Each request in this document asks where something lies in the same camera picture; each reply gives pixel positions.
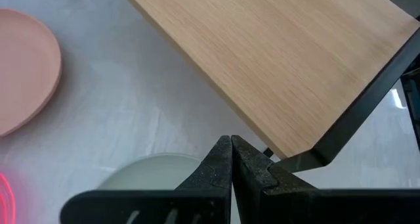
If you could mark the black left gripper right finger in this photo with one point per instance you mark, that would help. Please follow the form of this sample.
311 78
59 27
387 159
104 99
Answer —
262 197

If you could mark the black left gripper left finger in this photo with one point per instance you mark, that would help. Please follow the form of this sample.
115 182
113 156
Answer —
203 204

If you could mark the neon pink translucent plate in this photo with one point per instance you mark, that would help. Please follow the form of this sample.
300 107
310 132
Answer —
4 201

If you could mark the wooden shelf with black frame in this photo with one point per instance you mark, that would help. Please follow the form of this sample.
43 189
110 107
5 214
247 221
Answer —
262 59

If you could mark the black table edge rail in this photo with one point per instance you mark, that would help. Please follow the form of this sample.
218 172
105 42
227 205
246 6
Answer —
414 112

